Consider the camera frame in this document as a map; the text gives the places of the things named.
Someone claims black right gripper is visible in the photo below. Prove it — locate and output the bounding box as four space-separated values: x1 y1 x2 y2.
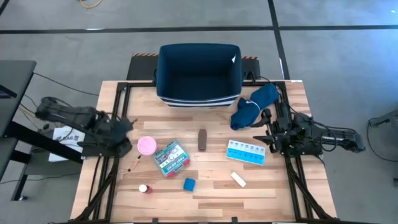
250 109 301 154

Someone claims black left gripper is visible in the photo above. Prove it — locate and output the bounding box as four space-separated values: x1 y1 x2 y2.
99 117 139 147

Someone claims pink round case with cord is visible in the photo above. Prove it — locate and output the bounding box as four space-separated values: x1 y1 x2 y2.
119 136 158 175

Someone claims teal first aid kit box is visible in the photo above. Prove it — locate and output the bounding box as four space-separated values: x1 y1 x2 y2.
154 140 191 178

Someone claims small white oblong box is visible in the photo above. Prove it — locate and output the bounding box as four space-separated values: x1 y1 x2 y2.
230 171 248 189

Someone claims brown oblong case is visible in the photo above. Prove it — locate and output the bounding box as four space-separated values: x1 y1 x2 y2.
197 128 208 152

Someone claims small blue cube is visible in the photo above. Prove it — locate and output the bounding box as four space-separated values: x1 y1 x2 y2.
182 177 197 192

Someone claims navy white-striped fabric basket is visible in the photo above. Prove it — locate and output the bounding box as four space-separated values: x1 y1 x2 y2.
154 42 247 109

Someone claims navy blue cloth pouch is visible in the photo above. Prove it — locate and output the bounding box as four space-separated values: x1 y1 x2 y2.
229 83 280 131

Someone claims blue white weekly pill organizer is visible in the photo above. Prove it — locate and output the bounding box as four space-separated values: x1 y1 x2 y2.
226 139 267 166

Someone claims black mat with hazard stripes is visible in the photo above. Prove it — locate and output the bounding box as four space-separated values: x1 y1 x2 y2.
126 52 261 82

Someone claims white printed paper sheet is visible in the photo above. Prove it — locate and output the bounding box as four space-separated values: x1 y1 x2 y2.
49 126 86 163

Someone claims grey metal stand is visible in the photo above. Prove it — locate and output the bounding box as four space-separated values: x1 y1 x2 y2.
368 108 398 128

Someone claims dark grey desk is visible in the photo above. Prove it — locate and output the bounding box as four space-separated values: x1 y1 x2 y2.
0 60 83 202

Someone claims dark tablet on desk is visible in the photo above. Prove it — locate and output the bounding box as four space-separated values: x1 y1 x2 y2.
0 84 18 100

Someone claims black aluminium table frame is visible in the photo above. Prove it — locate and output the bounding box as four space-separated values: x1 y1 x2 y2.
67 80 340 224

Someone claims black floor cable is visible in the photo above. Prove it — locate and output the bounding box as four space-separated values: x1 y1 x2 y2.
32 72 100 96

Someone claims black cable by stand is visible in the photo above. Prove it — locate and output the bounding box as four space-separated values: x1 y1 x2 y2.
366 119 398 163

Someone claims yellow floor cable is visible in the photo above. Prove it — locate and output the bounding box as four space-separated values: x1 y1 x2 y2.
79 0 103 9

